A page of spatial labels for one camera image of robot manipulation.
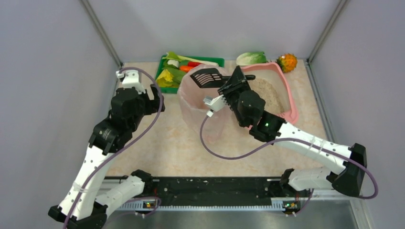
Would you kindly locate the white toy leek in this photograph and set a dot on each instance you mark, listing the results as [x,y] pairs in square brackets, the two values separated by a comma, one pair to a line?
[204,60]

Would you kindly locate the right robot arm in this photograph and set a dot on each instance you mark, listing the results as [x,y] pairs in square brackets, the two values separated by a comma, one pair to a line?
[342,166]

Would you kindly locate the orange toy carrot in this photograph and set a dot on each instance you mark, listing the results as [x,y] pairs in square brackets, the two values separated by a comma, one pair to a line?
[186,68]

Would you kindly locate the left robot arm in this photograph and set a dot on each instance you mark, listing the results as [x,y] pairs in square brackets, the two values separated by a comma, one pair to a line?
[83,207]

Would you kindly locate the toy cabbage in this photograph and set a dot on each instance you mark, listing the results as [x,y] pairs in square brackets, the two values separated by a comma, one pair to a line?
[249,58]

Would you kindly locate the cat litter sand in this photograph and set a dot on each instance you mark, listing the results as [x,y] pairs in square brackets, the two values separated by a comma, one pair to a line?
[268,93]

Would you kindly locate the black slotted litter scoop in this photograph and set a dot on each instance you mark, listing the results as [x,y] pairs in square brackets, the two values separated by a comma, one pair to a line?
[210,78]

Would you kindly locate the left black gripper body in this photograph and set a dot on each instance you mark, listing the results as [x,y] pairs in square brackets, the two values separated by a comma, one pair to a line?
[153,99]

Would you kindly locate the toy pineapple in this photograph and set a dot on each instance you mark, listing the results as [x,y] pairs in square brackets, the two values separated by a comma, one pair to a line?
[287,62]

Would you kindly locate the pink litter box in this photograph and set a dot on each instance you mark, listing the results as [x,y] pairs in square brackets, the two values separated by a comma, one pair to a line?
[271,72]

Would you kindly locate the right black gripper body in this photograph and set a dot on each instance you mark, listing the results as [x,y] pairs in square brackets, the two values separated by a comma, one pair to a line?
[232,89]

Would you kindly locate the red toy chili pepper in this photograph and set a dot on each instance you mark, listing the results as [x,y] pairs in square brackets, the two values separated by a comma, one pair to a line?
[193,64]

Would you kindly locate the green plastic tray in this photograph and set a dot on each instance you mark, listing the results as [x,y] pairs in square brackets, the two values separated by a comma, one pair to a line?
[167,87]

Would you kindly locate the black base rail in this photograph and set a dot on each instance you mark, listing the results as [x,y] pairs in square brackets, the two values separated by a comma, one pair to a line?
[219,191]

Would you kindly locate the green toy leaf vegetable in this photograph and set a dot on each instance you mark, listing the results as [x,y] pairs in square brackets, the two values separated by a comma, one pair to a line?
[175,74]

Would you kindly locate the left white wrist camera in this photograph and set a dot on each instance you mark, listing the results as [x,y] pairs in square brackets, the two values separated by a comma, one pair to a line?
[131,79]

